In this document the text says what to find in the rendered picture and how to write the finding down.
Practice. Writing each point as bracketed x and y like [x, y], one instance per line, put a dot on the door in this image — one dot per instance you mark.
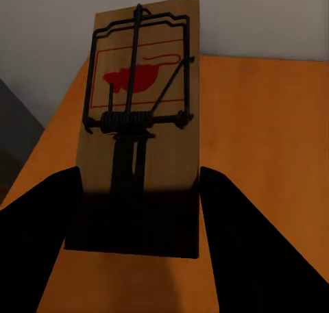
[20, 131]

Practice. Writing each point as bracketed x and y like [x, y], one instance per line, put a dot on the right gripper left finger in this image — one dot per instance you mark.
[32, 230]

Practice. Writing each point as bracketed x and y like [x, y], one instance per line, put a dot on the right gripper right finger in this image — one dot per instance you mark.
[256, 269]

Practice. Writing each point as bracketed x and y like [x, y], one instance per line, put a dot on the mousetrap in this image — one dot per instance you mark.
[138, 148]

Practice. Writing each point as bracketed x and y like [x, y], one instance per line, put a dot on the cabinet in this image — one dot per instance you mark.
[262, 123]

